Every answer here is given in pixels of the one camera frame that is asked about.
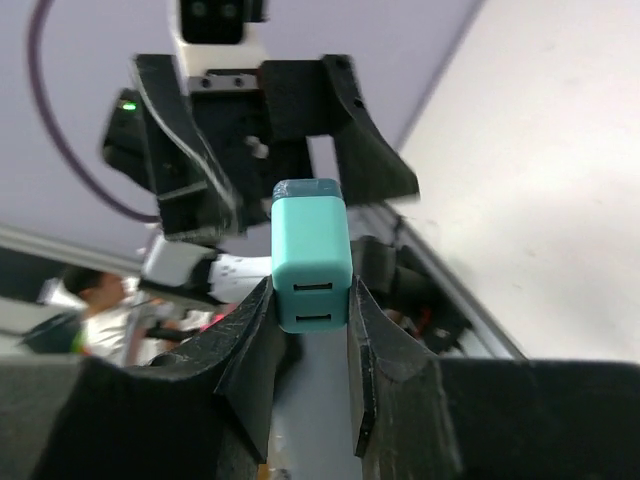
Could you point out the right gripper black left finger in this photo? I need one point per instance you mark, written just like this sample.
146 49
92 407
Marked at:
80 417

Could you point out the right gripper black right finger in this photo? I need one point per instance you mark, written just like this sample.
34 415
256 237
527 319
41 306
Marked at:
416 415

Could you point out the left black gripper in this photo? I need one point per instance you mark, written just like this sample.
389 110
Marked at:
214 166

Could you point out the teal plug adapter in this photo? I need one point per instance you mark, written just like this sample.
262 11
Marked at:
311 256

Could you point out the person in white shirt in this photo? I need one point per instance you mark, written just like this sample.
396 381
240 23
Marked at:
111 321

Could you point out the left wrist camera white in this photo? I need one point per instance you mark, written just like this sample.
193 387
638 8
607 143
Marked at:
217 35

